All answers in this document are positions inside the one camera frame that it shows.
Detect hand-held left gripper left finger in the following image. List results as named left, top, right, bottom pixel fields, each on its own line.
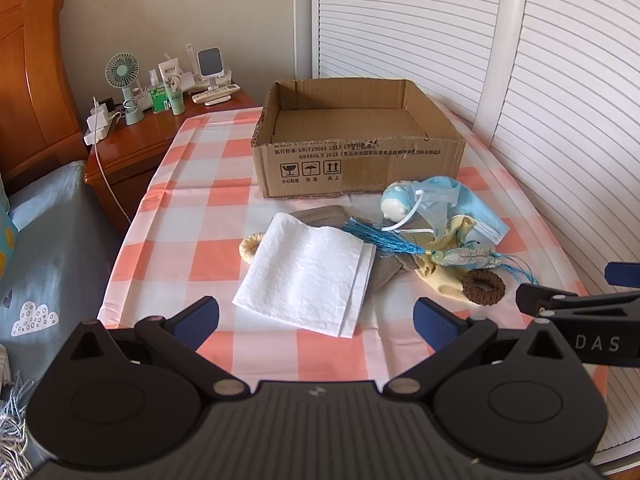
left=67, top=296, right=251, bottom=402

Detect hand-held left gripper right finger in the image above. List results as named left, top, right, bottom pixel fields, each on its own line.
left=382, top=296, right=569, bottom=402

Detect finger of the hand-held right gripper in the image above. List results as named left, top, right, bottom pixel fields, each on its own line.
left=515, top=282, right=640, bottom=328
left=604, top=261, right=640, bottom=288

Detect yellow cleaning cloth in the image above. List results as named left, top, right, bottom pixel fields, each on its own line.
left=415, top=215, right=496, bottom=305

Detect brown scrunchie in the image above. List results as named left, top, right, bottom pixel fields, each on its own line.
left=461, top=269, right=507, bottom=307

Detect grey fabric pouch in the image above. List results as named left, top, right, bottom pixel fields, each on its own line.
left=287, top=205, right=426, bottom=306

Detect cream scrunchie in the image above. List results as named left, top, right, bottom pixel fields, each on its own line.
left=239, top=231, right=266, bottom=264

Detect blue tasselled sachet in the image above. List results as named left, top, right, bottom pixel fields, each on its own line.
left=342, top=217, right=540, bottom=287

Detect blue face mask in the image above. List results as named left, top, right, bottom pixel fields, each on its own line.
left=447, top=182, right=510, bottom=247
left=411, top=176, right=468, bottom=233

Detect white cloth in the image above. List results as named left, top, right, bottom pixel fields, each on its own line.
left=232, top=212, right=377, bottom=338

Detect blue plush toy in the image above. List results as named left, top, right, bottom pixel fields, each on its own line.
left=381, top=180, right=418, bottom=222

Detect cardboard box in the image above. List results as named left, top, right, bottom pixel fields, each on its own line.
left=250, top=78, right=467, bottom=200

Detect pink checkered tablecloth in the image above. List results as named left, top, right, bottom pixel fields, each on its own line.
left=97, top=100, right=608, bottom=461

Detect grey blue bedsheet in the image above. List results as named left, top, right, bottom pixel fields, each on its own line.
left=0, top=160, right=123, bottom=480

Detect white louvered door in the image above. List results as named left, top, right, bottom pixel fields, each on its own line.
left=472, top=0, right=640, bottom=476
left=310, top=0, right=528, bottom=126

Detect wooden nightstand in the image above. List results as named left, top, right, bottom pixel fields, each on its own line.
left=84, top=89, right=263, bottom=236

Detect grey fringed throw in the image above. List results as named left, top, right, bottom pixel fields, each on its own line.
left=0, top=350, right=37, bottom=480

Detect teal printed pillow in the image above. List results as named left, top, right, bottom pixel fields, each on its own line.
left=0, top=180, right=20, bottom=281

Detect white power strip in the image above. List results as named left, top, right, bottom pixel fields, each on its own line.
left=82, top=110, right=115, bottom=145

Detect green clear bottle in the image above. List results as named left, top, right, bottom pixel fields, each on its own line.
left=150, top=72, right=170, bottom=113

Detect white green tube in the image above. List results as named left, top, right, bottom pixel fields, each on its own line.
left=159, top=60, right=185, bottom=116

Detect white remote control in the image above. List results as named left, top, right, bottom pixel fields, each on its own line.
left=191, top=84, right=241, bottom=104

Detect white stand mirror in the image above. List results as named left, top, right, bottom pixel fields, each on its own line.
left=192, top=47, right=231, bottom=93

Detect green desk fan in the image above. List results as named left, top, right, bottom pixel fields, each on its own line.
left=105, top=53, right=146, bottom=126

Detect wooden headboard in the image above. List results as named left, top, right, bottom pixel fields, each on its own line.
left=0, top=0, right=86, bottom=196

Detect white cable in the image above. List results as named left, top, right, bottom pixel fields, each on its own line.
left=90, top=140, right=133, bottom=226

